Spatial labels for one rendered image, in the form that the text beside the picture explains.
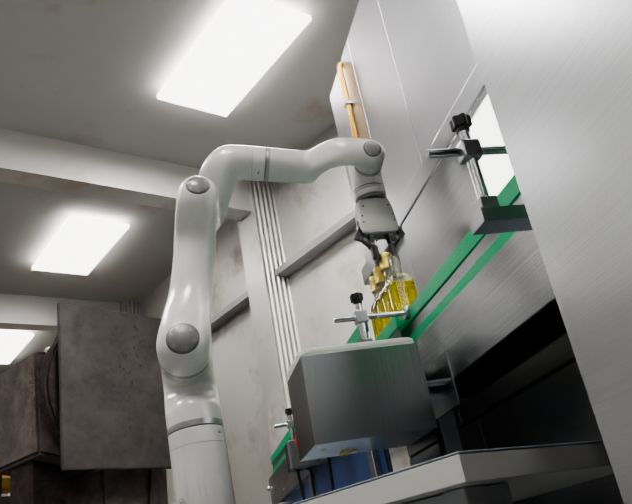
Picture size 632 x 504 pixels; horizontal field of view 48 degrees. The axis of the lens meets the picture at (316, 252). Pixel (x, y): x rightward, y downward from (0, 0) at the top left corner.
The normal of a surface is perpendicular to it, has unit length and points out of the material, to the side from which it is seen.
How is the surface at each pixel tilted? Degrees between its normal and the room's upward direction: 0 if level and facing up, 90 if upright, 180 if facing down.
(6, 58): 180
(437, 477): 90
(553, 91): 90
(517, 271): 90
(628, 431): 90
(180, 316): 60
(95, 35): 180
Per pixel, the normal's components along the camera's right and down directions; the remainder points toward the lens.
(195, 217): 0.11, 0.20
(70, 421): 0.73, -0.39
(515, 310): -0.97, 0.08
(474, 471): 0.58, -0.43
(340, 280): -0.80, -0.11
